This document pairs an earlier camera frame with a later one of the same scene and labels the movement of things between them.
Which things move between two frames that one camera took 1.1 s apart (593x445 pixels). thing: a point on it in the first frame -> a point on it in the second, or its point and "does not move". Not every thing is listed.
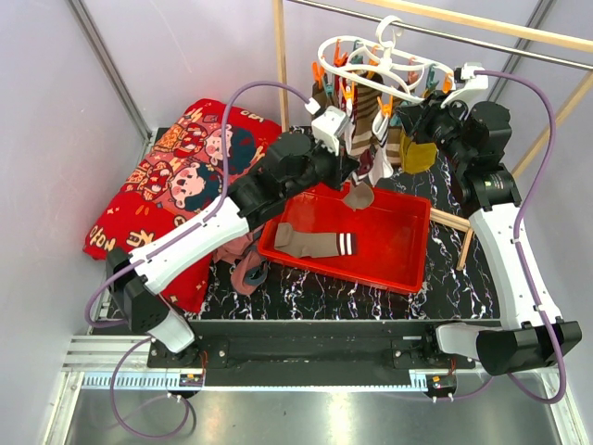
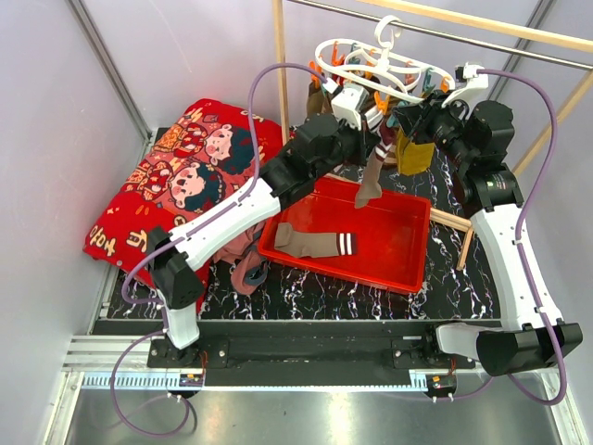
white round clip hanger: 378,64 does not move
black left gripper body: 327,168 -> 350,143
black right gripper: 427,114 does not move
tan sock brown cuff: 322,100 does not move
